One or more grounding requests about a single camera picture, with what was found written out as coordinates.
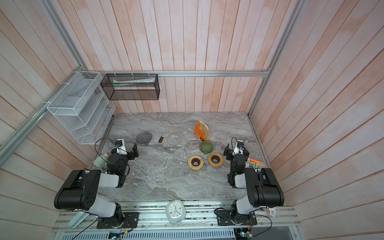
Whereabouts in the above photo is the wooden dripper ring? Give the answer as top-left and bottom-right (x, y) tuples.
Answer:
(187, 155), (205, 171)
(207, 152), (224, 168)

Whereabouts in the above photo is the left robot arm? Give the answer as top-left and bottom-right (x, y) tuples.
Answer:
(54, 139), (139, 229)

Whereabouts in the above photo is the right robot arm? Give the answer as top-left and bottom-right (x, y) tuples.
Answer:
(216, 141), (285, 226)

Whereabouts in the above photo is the green glass dripper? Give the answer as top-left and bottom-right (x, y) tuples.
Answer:
(199, 141), (215, 155)

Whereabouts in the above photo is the orange coffee filter box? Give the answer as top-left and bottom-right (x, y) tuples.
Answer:
(195, 121), (211, 141)

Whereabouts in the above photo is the coloured marker pack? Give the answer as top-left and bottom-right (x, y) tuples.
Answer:
(247, 158), (266, 168)

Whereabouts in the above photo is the black mesh basket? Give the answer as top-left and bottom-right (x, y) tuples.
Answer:
(101, 73), (161, 101)

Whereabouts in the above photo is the white analog clock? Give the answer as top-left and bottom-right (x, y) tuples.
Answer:
(166, 200), (187, 224)

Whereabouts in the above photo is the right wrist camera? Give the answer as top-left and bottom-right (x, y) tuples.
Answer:
(234, 141), (244, 155)

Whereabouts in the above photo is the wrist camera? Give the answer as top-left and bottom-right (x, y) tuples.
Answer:
(115, 139), (128, 155)
(234, 141), (244, 155)

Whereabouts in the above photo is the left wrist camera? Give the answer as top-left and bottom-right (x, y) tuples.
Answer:
(115, 139), (128, 155)

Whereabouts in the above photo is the white wire mesh shelf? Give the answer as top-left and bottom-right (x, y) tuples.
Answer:
(47, 72), (115, 145)

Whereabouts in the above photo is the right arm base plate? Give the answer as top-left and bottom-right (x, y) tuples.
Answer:
(214, 208), (257, 226)

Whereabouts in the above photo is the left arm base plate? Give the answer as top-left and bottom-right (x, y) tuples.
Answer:
(97, 212), (140, 229)

